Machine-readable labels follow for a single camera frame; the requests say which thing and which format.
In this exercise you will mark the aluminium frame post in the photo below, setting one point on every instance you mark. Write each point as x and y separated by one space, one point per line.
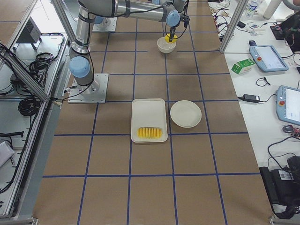
232 25

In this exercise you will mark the cream round plate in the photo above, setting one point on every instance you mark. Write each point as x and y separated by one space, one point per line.
185 114

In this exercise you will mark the black power adapter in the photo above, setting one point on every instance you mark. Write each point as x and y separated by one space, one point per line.
251 98

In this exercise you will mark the sliced yellow fruit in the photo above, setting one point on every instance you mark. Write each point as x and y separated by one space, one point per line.
149 132

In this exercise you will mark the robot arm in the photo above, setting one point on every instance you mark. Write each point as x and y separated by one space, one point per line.
172 12

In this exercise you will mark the white bowl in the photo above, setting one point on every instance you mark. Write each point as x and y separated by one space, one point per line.
164 46

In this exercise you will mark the blue teach pendant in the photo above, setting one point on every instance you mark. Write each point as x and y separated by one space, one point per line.
267 58
288 104

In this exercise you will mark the green white carton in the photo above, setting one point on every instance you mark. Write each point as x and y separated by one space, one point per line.
243 66

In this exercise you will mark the cream rectangular tray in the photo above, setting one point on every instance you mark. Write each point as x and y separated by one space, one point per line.
149 112

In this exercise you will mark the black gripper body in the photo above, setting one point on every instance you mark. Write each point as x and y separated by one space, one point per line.
172 31

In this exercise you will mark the yellow lemon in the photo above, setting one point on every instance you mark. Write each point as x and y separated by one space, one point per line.
167 38

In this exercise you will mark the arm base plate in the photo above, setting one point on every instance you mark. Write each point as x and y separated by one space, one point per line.
96 93
104 24

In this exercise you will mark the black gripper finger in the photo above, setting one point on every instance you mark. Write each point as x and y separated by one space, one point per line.
171 39

